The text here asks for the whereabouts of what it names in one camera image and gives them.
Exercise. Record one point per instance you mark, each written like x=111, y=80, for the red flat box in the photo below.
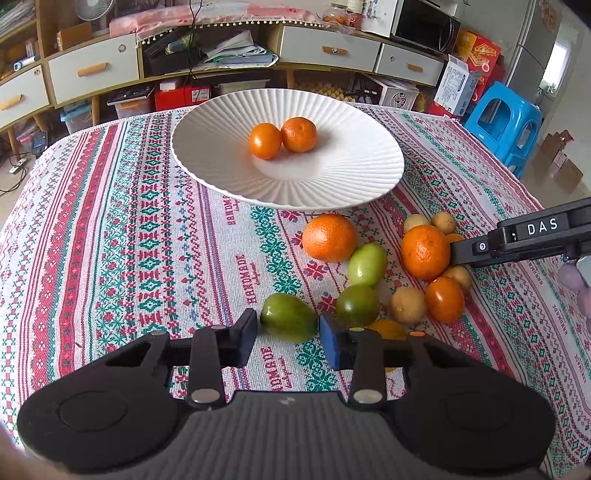
x=182, y=97

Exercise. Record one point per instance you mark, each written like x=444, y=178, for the patterned woven tablecloth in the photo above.
x=115, y=230

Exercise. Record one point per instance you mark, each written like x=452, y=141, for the white ribbed plate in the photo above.
x=332, y=175

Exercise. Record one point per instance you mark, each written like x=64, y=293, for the black tray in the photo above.
x=171, y=57

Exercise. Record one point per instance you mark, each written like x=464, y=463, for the grey refrigerator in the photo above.
x=535, y=46

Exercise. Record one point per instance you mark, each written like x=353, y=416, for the white printed carton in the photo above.
x=397, y=94

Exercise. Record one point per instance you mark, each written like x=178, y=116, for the small orange mandarin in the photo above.
x=299, y=134

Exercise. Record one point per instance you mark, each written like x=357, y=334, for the blue plastic stool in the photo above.
x=503, y=120

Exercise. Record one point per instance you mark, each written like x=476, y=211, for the white power strip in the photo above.
x=17, y=166

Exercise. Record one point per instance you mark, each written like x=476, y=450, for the blue storage bin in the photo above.
x=76, y=120

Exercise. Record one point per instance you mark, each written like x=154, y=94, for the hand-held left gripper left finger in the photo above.
x=249, y=337

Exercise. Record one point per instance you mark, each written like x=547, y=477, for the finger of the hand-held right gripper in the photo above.
x=471, y=251

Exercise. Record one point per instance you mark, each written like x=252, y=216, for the brown cardboard boxes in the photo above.
x=565, y=170

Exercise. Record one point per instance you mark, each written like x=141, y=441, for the white cabinet drawer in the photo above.
x=408, y=65
x=92, y=67
x=330, y=48
x=23, y=97

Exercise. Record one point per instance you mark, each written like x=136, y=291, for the orange tomato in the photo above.
x=444, y=299
x=455, y=238
x=265, y=141

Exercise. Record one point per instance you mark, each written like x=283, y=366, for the small cardboard box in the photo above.
x=74, y=36

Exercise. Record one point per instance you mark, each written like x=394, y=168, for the person's right hand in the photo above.
x=572, y=279

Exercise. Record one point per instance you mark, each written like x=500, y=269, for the white and blue carton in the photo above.
x=457, y=85

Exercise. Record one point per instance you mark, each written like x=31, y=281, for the white electric fan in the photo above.
x=94, y=8

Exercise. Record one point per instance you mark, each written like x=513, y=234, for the red gift box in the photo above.
x=482, y=53

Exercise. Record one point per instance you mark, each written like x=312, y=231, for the black and white microwave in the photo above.
x=425, y=25

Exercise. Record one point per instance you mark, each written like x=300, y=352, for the wooden sideboard cabinet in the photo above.
x=272, y=69

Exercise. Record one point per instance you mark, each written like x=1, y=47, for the pink tasselled cloth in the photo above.
x=221, y=16

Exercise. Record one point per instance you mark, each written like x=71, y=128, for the clear storage bin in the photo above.
x=131, y=104

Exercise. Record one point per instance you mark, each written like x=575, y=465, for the glass jar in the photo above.
x=339, y=14

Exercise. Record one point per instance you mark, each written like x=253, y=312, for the small yellow round fruit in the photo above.
x=390, y=328

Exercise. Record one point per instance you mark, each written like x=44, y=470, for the stack of papers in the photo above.
x=240, y=50

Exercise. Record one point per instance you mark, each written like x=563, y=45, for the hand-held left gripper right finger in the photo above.
x=328, y=341

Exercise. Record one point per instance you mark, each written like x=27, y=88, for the green tomato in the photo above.
x=289, y=317
x=358, y=304
x=367, y=264

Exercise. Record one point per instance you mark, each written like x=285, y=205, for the large orange mandarin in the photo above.
x=425, y=252
x=329, y=237

